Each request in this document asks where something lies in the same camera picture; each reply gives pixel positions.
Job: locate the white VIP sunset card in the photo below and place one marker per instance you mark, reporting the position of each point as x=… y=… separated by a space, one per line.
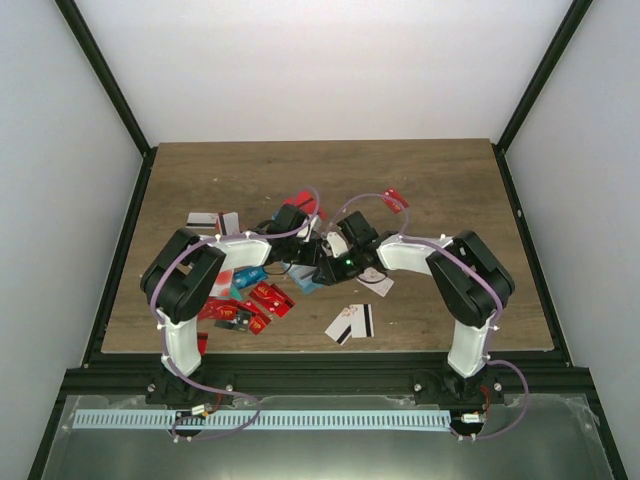
x=378 y=282

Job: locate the teal card holder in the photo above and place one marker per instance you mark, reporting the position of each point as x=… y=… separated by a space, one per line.
x=303 y=276

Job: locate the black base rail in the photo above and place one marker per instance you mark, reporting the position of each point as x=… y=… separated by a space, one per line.
x=423 y=374

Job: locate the black frame post left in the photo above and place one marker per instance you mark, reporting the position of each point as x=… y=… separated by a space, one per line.
x=89 y=46

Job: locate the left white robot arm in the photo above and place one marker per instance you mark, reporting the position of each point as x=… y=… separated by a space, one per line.
x=179 y=280

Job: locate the black frame post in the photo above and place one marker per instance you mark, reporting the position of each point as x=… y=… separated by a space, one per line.
x=560 y=41
x=89 y=46

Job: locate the red vip card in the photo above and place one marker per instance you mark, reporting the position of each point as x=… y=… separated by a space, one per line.
x=219 y=309
x=257 y=319

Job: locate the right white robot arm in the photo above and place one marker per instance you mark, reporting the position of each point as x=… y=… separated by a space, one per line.
x=474 y=286

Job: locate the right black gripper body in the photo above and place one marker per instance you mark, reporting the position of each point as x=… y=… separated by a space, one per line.
x=345 y=271

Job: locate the striped sunset card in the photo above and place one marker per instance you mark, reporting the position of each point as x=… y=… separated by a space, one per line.
x=364 y=321
x=346 y=324

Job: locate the red stripe card front edge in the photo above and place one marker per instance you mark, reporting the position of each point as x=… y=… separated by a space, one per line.
x=202 y=341

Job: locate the white card black stripe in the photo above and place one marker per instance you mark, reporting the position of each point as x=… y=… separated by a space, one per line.
x=202 y=220

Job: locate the light blue slotted rail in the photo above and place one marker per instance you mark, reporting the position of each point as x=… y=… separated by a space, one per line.
x=422 y=420

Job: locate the black frame post right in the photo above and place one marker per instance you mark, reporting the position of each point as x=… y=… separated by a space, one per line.
x=560 y=41

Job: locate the red card far right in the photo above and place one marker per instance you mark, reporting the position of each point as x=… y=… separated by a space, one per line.
x=394 y=201

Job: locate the red VIP card left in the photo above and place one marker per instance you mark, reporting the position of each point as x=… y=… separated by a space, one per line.
x=219 y=309

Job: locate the white card vertical stripe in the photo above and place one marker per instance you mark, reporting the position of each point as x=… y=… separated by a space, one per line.
x=228 y=223

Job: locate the red card white logo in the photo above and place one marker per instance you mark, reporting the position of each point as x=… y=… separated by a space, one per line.
x=272 y=299

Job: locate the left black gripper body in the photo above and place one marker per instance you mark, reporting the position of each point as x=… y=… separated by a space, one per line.
x=300 y=257

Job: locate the blue VIP card lower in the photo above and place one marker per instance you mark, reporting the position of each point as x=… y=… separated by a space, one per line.
x=244 y=278

